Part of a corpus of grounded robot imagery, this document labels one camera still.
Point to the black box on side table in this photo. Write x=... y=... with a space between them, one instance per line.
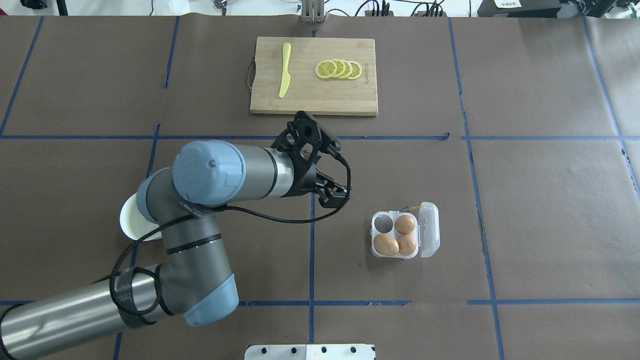
x=519 y=8

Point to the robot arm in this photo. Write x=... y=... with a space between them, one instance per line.
x=181 y=266

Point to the aluminium frame post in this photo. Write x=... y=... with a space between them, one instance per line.
x=313 y=11

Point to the white bowl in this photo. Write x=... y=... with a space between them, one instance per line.
x=132 y=222

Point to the brown egg front in box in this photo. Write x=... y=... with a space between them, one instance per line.
x=407 y=245

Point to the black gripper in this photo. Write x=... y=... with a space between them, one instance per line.
x=305 y=181

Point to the bamboo cutting board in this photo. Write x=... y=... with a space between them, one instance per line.
x=307 y=92

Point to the lemon slice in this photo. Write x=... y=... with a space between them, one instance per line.
x=355 y=71
x=339 y=68
x=326 y=69
x=347 y=71

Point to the brown egg from bowl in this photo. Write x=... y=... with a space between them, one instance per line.
x=386 y=245

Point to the clear plastic egg box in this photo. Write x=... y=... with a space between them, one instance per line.
x=427 y=232

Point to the yellow plastic knife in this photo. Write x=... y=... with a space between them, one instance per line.
x=285 y=73

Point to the brown egg rear in box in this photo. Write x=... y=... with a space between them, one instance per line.
x=405 y=224

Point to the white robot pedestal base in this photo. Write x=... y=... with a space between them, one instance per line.
x=331 y=351

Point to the brown egg in box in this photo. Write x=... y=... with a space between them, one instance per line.
x=405 y=224
x=407 y=245

